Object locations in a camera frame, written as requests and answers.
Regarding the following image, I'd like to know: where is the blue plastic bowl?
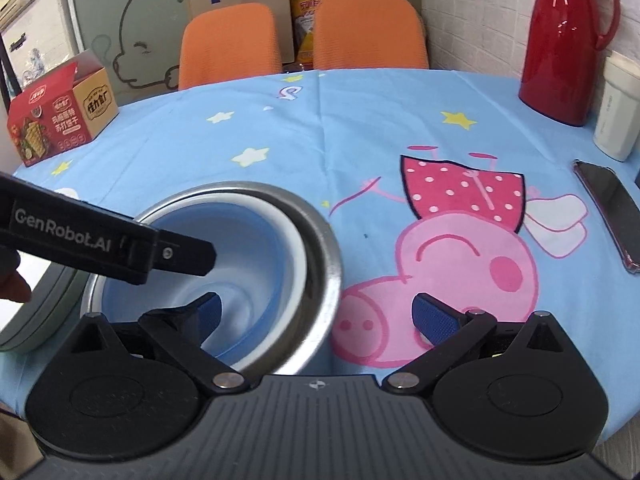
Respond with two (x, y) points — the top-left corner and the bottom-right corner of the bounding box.
(102, 204), (296, 361)

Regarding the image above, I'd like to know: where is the white lidded cup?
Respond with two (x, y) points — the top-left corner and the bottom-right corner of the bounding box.
(593, 52), (640, 162)

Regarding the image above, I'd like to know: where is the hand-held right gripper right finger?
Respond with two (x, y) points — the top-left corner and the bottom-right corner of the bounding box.
(384, 292), (577, 395)

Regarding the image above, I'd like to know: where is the stainless steel bowl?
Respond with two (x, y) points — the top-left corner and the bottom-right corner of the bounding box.
(80, 180), (344, 377)

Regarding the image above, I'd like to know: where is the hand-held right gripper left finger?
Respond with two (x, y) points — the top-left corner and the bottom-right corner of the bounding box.
(63, 292), (251, 395)

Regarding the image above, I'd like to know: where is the yellow plastic bag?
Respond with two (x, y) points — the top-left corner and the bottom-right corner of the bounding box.
(289, 0), (333, 68)

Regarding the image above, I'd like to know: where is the orange mesh chair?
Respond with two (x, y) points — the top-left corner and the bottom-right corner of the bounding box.
(178, 2), (283, 91)
(312, 0), (430, 71)

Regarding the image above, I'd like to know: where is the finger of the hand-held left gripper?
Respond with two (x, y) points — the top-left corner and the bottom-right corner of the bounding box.
(149, 230), (217, 277)

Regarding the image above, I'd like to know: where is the red cracker box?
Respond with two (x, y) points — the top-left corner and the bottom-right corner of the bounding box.
(7, 50), (120, 168)

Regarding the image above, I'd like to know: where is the frosted glass door rabbit sticker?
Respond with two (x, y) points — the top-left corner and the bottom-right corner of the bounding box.
(62, 0), (201, 106)

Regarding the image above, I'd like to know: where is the brown cardboard box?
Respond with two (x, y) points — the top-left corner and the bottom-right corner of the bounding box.
(187, 0), (296, 63)

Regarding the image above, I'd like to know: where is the black smartphone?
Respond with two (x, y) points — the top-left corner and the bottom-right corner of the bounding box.
(572, 160), (640, 276)

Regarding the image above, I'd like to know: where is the blue cartoon tablecloth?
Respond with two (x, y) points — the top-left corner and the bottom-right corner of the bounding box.
(0, 67), (640, 461)

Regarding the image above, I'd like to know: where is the person's left hand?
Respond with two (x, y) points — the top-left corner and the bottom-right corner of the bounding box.
(0, 247), (32, 304)

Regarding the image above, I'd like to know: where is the grey-green plate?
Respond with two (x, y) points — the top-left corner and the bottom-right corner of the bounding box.
(0, 267), (92, 352)

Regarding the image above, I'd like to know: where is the red thermos jug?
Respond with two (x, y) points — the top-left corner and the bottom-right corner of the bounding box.
(518, 0), (621, 127)

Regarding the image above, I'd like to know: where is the white ceramic bowl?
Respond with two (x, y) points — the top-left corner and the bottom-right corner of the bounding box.
(100, 194), (307, 372)

